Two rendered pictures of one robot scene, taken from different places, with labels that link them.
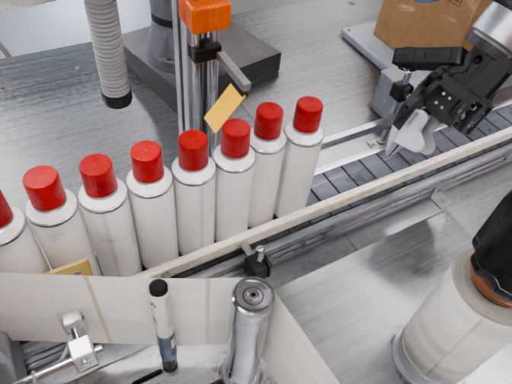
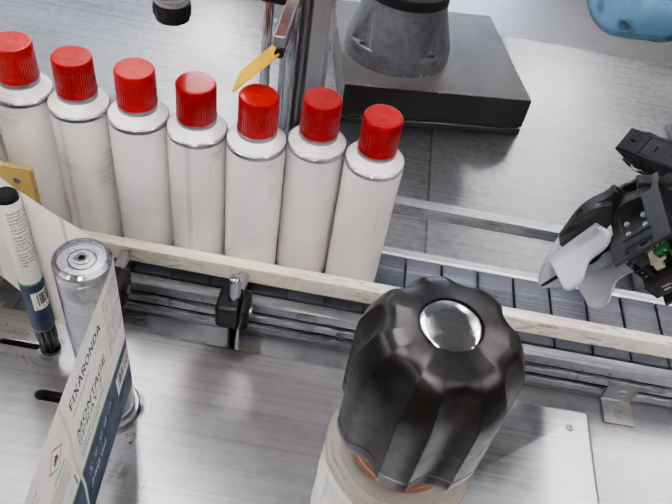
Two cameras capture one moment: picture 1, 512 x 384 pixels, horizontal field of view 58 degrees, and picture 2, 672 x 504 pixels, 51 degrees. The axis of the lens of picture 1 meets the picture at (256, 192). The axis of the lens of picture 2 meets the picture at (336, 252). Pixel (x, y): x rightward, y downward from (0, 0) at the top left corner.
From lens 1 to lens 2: 0.30 m
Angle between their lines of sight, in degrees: 23
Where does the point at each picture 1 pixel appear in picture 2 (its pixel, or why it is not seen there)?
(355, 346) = (271, 478)
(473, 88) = not seen: outside the picture
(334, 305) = (294, 416)
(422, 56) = (652, 149)
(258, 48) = (503, 83)
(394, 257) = not seen: hidden behind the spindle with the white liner
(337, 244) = not seen: hidden behind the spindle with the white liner
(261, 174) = (293, 188)
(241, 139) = (252, 110)
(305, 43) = (601, 114)
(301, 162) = (352, 198)
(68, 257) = (19, 159)
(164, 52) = (361, 32)
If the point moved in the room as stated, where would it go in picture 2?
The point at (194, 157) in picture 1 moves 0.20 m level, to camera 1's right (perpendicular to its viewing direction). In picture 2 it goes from (184, 103) to (375, 239)
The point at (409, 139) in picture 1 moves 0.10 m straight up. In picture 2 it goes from (568, 266) to (614, 183)
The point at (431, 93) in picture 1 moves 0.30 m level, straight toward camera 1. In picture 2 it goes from (625, 206) to (303, 303)
